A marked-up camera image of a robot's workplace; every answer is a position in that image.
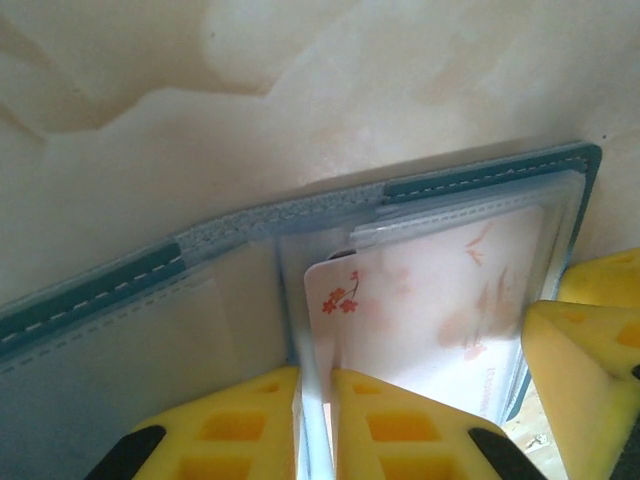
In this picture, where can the white card with pink blossoms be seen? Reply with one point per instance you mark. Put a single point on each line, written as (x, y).
(340, 290)

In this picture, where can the teal card holder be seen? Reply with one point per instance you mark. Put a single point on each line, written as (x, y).
(100, 360)

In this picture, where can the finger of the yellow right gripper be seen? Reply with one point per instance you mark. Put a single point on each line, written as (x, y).
(585, 400)
(605, 280)

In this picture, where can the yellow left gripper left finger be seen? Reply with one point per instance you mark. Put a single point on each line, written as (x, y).
(225, 430)

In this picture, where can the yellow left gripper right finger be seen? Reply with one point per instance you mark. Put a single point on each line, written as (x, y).
(400, 435)

